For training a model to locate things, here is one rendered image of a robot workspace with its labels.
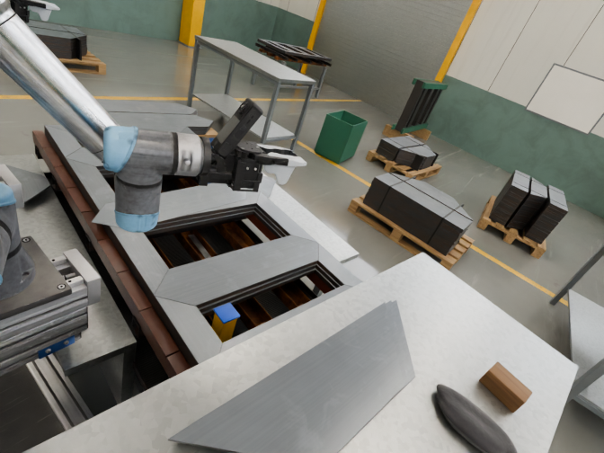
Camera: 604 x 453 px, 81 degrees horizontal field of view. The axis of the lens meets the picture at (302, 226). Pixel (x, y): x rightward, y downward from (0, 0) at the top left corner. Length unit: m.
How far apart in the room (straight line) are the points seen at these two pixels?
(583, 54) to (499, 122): 1.73
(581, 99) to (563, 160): 1.16
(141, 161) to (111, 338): 0.79
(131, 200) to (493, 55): 8.75
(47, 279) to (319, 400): 0.66
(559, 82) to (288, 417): 8.54
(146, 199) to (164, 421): 0.40
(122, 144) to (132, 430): 0.48
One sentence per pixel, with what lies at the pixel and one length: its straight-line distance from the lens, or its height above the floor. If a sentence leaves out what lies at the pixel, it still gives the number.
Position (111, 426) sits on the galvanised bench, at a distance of 0.76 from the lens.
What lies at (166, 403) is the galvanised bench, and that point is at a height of 1.05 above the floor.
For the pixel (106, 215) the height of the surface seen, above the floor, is 0.87.
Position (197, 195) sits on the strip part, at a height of 0.87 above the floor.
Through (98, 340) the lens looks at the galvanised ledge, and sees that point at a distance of 1.32.
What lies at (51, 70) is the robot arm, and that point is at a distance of 0.74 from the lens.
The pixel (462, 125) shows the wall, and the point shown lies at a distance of 9.17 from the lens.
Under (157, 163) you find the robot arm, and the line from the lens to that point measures 0.64.
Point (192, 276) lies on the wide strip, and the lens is 1.25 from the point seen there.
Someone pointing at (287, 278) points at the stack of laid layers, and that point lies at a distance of 1.38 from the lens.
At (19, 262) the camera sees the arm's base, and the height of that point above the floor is 1.10.
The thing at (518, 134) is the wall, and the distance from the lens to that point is 8.98.
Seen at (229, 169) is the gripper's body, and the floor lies 1.42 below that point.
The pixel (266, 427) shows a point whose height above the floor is 1.07.
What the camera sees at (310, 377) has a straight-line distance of 0.83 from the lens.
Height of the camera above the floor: 1.73
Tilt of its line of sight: 31 degrees down
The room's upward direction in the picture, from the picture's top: 20 degrees clockwise
